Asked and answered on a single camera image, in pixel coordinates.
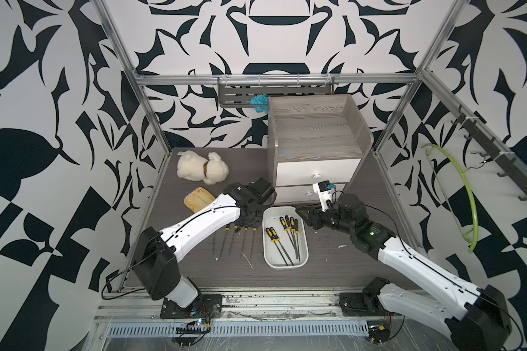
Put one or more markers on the grey wall shelf rack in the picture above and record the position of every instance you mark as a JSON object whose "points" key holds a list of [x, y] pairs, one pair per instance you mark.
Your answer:
{"points": [[237, 93]]}

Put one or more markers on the white storage tray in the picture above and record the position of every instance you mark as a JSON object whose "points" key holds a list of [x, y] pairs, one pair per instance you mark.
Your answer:
{"points": [[271, 219]]}

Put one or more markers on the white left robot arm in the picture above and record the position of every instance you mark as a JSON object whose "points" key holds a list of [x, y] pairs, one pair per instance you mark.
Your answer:
{"points": [[158, 252]]}

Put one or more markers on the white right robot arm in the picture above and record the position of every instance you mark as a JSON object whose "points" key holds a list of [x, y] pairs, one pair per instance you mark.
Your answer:
{"points": [[473, 318]]}

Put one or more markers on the grey wooden drawer cabinet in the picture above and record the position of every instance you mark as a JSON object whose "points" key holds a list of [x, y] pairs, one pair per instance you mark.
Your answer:
{"points": [[312, 139]]}

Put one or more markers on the yellow tissue pack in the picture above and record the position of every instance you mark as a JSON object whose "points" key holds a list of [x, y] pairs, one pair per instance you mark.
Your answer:
{"points": [[198, 199]]}

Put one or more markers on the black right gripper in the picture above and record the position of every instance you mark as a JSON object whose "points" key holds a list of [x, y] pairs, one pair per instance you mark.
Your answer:
{"points": [[314, 221]]}

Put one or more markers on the controller board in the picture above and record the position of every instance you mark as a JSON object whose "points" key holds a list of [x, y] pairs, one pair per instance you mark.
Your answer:
{"points": [[378, 334], [196, 327]]}

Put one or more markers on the white plush dog toy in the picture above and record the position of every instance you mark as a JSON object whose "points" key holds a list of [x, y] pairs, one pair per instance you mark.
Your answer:
{"points": [[210, 170]]}

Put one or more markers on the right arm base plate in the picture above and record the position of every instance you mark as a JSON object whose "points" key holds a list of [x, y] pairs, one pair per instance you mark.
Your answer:
{"points": [[362, 304]]}

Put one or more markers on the grey hook rail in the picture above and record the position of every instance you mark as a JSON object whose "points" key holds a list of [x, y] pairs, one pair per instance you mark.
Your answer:
{"points": [[492, 147]]}

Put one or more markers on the teal cloth ball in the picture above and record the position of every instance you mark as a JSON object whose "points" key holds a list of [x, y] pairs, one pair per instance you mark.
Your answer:
{"points": [[260, 103]]}

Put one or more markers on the left controller board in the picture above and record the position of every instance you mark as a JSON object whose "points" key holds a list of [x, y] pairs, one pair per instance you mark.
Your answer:
{"points": [[196, 327]]}

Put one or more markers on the right controller board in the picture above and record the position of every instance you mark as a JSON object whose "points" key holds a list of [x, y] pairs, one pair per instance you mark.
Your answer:
{"points": [[378, 334]]}

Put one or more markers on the green hoop hanger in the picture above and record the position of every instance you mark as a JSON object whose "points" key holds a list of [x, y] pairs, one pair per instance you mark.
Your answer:
{"points": [[462, 203]]}

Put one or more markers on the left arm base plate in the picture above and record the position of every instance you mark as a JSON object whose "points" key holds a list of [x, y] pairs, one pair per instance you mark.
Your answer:
{"points": [[205, 305]]}

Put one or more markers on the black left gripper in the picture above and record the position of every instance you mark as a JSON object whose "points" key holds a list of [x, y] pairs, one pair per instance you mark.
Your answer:
{"points": [[260, 210]]}

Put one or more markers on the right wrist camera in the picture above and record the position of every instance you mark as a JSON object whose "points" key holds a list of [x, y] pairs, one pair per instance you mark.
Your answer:
{"points": [[325, 191]]}

